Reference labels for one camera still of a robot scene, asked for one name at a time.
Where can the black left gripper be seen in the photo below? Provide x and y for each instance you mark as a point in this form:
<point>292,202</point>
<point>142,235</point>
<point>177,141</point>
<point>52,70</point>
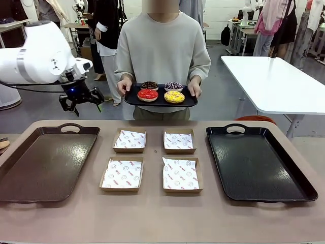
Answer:
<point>76,91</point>

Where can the red glazed donut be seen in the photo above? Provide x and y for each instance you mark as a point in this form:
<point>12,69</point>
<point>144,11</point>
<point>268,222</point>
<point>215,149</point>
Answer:
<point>143,95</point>

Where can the chocolate glazed sprinkle donut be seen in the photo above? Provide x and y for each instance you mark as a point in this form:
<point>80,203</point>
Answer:
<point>149,85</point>

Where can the brown cardboard food box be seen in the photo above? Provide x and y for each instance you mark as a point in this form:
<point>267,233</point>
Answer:
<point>182,191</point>
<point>128,150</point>
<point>179,151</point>
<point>119,189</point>

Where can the black serving tray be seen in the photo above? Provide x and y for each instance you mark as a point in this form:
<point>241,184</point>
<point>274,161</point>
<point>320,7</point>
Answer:
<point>160,103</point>

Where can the yellow glazed sprinkle donut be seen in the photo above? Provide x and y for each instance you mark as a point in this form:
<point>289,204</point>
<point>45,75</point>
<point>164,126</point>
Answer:
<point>170,97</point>

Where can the purple glazed sprinkle donut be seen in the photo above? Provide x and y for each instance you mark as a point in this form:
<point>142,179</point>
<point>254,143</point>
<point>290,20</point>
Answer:
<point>173,86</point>

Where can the person's right forearm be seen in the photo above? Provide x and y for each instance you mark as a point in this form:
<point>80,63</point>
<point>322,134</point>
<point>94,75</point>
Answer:
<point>127,77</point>

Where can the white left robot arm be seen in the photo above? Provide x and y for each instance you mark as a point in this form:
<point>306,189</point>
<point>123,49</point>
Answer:
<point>45,50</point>

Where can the person's left forearm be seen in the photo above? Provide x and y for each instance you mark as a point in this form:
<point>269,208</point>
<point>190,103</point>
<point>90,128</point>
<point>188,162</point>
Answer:
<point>195,78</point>

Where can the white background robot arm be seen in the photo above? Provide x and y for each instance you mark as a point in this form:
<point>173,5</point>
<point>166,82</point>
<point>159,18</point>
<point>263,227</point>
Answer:
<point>247,10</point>
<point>79,7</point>

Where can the person's right hand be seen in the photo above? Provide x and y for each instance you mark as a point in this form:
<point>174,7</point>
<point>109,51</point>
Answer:
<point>124,86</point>

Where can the person's left hand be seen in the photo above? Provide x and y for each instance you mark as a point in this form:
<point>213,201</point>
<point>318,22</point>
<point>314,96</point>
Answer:
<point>196,89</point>

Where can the brown cardboard carton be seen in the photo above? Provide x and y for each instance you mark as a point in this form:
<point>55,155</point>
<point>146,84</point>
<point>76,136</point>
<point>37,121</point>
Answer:
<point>86,52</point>

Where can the bystander in black coat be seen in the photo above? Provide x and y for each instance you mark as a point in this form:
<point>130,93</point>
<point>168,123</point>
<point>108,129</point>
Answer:
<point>109,30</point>

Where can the background wooden top desk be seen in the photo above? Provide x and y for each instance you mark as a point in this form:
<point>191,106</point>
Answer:
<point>76,25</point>

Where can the tan object at table edge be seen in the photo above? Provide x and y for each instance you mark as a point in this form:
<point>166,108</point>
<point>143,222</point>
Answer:
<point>3,143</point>

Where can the bystander in black trousers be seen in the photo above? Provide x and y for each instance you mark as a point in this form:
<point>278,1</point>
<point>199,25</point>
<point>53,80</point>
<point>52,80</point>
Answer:
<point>57,10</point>

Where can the person in beige sweater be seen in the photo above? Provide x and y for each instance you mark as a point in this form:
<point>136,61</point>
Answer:
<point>162,50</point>

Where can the background desk with shoes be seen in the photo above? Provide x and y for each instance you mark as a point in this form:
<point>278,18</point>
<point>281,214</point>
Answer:
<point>12,25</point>

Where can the bystander in grey clothes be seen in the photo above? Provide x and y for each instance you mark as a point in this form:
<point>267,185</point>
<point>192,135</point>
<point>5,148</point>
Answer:
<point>193,10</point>

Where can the black backpack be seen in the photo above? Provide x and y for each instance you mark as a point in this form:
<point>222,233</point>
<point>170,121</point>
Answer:
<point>225,35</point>

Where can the orange round stool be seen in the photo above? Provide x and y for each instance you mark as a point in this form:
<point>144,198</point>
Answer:
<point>254,118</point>

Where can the white side table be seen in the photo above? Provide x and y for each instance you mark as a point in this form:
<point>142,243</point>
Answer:
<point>274,84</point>

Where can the bystander in pink top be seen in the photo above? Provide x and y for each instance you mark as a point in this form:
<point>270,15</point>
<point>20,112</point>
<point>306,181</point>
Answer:
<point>265,28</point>

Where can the bystander in black dress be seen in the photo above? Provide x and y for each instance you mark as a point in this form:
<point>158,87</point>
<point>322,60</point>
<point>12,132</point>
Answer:
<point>288,28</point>

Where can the hanging grey patterned garment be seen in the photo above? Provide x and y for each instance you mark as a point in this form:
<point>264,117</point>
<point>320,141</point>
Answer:
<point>302,38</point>

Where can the white cylindrical pedestal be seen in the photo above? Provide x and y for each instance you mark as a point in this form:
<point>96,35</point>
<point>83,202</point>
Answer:
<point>8,97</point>

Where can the background white frame workbench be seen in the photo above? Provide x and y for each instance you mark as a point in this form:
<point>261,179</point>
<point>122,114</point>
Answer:
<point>243,29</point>

